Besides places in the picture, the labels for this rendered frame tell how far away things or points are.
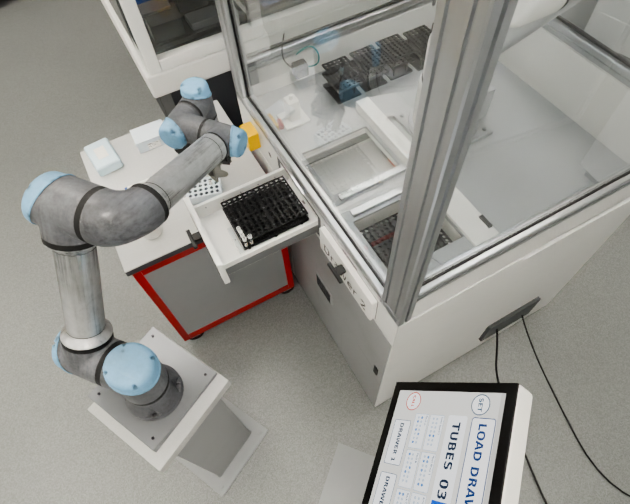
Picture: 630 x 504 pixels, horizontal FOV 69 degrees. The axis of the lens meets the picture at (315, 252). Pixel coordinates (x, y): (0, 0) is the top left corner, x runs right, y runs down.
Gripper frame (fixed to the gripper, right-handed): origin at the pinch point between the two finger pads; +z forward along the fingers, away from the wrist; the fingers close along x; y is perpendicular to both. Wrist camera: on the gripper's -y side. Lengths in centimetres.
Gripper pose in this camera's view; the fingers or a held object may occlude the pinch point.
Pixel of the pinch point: (215, 174)
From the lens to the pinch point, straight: 155.2
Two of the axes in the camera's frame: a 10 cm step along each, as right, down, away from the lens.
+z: 0.4, 5.3, 8.5
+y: 9.9, 0.6, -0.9
